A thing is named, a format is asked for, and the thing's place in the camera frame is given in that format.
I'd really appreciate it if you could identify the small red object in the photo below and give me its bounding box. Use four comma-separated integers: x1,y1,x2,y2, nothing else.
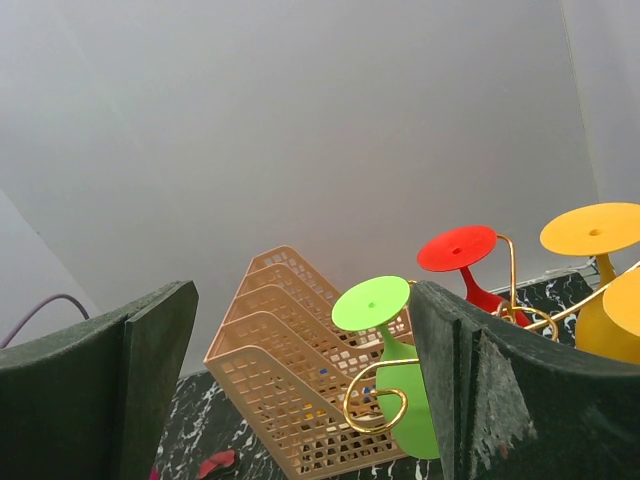
197,449,238,480

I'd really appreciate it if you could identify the orange yellow wine glass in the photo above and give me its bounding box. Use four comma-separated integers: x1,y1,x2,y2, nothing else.
539,201,640,363

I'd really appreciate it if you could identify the peach plastic file organizer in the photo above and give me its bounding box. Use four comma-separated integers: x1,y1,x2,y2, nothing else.
204,245,405,479

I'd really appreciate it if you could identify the yellow plastic wine glass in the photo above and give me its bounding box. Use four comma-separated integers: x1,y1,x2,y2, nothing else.
603,269,639,364

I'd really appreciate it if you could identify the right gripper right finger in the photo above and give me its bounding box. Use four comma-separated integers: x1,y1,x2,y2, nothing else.
409,281,639,479

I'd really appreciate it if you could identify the gold wire wooden glass rack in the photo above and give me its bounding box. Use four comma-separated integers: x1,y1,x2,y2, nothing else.
342,234,614,435

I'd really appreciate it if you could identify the red plastic wine glass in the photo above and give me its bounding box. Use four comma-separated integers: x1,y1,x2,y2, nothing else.
417,225,517,313

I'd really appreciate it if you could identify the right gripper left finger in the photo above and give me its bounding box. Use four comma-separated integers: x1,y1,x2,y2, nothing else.
1,281,199,479

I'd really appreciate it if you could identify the green plastic wine glass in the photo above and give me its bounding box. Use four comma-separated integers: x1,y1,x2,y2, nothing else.
332,275,440,460

